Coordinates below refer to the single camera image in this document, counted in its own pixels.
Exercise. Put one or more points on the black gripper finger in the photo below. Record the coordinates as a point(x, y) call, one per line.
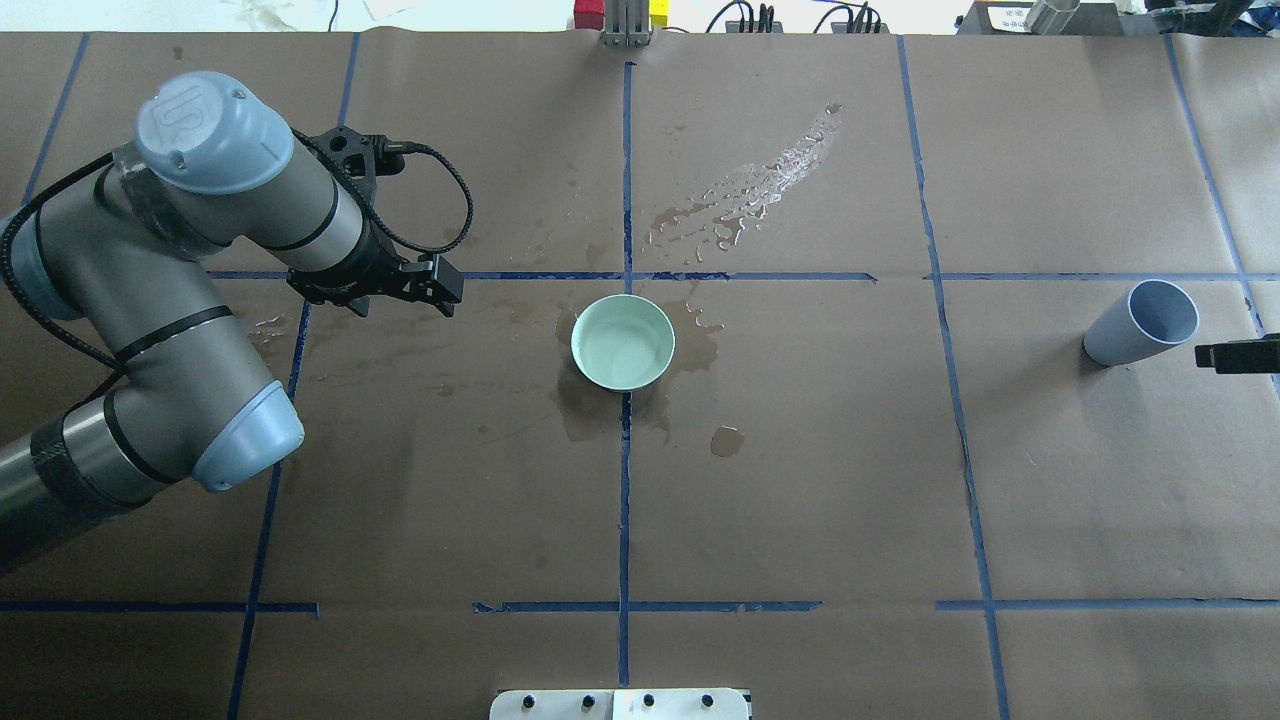
point(1240, 357)

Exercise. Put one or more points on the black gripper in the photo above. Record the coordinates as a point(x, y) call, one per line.
point(367, 262)

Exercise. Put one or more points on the blue-grey plastic cup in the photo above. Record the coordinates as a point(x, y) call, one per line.
point(1152, 317)

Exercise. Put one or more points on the light green bowl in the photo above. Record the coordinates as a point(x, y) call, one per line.
point(623, 342)

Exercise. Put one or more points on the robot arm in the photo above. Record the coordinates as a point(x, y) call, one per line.
point(110, 261)

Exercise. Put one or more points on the red block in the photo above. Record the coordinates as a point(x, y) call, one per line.
point(588, 14)

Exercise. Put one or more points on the yellow block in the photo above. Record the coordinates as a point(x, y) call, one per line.
point(658, 11)

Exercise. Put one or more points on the silver metal cup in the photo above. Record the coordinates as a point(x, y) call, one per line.
point(1050, 17)

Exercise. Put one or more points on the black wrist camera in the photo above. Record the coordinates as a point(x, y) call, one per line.
point(363, 159)

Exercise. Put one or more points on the aluminium frame post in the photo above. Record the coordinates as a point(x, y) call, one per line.
point(627, 23)

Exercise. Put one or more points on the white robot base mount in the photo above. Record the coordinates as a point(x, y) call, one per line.
point(623, 703)

